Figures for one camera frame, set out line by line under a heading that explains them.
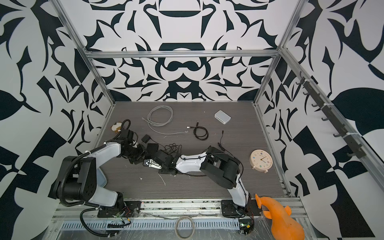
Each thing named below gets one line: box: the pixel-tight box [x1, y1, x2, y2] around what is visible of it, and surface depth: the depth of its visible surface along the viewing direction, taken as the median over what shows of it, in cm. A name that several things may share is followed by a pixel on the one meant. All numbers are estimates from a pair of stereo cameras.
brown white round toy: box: [111, 122, 122, 133], surface depth 104 cm
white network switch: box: [214, 109, 232, 125], surface depth 112 cm
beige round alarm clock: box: [249, 149, 274, 174], surface depth 91 cm
